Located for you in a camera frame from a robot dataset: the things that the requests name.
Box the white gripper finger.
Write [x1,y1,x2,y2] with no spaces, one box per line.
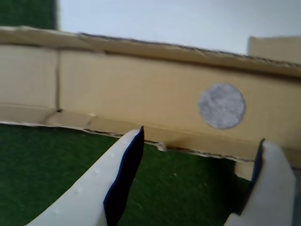
[224,138,297,226]
[25,126,144,226]

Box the gray round mark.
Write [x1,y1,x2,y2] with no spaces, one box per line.
[198,82,246,129]

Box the long green turf mat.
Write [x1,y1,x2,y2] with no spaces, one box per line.
[0,123,253,226]

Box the brown cardboard ramp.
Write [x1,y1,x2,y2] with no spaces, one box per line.
[0,25,301,182]

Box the short green turf piece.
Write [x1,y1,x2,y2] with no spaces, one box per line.
[0,0,60,31]

